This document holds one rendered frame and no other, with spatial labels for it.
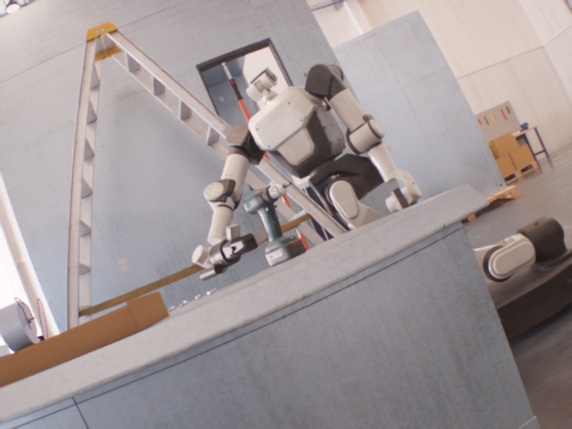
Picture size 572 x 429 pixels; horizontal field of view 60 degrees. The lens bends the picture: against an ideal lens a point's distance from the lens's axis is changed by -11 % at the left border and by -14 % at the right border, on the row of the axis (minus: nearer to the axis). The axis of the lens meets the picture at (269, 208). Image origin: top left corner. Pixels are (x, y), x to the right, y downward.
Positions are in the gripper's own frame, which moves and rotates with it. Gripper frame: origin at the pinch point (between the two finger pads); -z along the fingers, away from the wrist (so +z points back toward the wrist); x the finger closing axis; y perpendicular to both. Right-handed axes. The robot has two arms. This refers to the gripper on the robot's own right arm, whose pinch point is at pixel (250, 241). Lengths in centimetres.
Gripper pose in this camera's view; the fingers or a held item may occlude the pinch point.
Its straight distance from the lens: 180.6
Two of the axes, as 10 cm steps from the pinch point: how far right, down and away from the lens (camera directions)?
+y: 4.1, 9.1, -0.8
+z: -6.2, 3.4, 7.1
